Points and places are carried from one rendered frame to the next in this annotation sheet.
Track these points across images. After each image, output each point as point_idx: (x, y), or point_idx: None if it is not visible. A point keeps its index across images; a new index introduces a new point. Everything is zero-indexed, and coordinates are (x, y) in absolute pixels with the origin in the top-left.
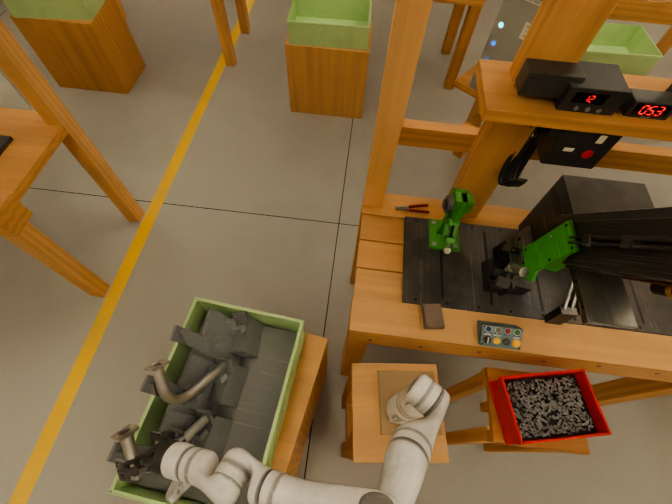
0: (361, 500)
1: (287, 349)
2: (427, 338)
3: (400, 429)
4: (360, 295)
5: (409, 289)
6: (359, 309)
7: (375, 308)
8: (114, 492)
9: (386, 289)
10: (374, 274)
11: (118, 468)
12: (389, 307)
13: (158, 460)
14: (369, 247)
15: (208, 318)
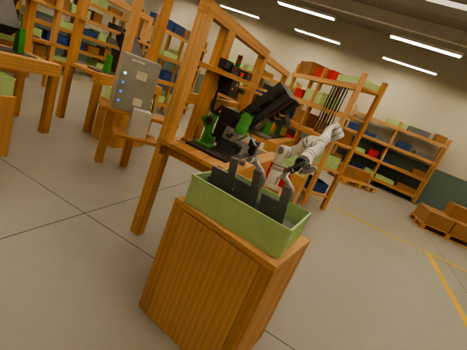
0: (329, 125)
1: None
2: (247, 167)
3: (303, 139)
4: (217, 165)
5: (223, 158)
6: (225, 167)
7: (227, 165)
8: (292, 229)
9: (217, 162)
10: (208, 159)
11: (303, 171)
12: (228, 164)
13: (305, 157)
14: (193, 153)
15: (219, 167)
